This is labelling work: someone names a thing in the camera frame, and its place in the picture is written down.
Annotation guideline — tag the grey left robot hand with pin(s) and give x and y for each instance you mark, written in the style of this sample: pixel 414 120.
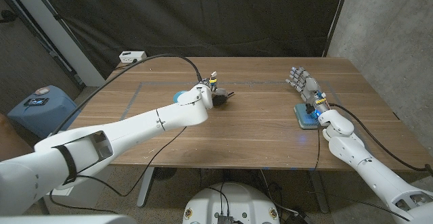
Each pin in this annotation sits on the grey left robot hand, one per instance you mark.
pixel 221 92

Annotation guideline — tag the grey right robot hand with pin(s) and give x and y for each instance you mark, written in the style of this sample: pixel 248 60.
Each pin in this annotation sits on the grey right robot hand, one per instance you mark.
pixel 309 87

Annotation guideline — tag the black rubber air blower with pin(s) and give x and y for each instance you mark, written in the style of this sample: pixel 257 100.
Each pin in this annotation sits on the black rubber air blower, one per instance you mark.
pixel 220 101

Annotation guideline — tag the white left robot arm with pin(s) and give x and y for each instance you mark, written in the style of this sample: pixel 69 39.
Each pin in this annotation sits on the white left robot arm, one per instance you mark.
pixel 135 129

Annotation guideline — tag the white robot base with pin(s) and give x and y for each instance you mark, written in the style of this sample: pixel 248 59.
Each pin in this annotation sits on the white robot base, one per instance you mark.
pixel 233 200

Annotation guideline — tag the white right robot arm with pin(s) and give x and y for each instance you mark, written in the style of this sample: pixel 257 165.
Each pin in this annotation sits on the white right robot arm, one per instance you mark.
pixel 372 170

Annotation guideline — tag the teal toy box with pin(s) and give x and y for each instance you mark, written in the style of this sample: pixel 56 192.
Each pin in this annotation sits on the teal toy box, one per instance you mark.
pixel 304 119

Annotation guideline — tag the blue round plate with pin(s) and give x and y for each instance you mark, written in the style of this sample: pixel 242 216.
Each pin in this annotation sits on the blue round plate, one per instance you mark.
pixel 177 96

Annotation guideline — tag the black backdrop stand pole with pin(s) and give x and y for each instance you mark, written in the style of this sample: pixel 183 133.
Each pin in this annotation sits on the black backdrop stand pole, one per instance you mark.
pixel 336 17
pixel 57 16

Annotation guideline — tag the black backdrop cloth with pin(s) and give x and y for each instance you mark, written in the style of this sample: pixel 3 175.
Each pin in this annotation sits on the black backdrop cloth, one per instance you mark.
pixel 203 14

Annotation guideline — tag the black round floor fan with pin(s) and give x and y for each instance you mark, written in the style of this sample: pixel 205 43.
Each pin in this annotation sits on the black round floor fan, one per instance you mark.
pixel 165 173

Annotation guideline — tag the white power strip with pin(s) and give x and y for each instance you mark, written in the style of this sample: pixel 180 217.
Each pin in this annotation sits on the white power strip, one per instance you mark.
pixel 130 55

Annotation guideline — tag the grey table leg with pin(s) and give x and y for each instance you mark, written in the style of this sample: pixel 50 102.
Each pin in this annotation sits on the grey table leg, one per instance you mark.
pixel 146 186
pixel 319 193

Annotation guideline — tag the blue storage bin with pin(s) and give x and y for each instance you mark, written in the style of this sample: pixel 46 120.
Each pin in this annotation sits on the blue storage bin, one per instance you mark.
pixel 44 115

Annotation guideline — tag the pink round disc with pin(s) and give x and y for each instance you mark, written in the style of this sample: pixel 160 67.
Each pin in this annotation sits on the pink round disc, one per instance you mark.
pixel 42 91

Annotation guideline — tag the black smartphone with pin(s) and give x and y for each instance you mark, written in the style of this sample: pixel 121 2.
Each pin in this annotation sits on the black smartphone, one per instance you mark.
pixel 36 101

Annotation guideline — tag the white robot torso edge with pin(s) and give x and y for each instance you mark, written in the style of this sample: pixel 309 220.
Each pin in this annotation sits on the white robot torso edge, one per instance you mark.
pixel 67 220

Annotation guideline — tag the person's bare leg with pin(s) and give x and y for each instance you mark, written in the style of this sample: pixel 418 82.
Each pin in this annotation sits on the person's bare leg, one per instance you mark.
pixel 10 139

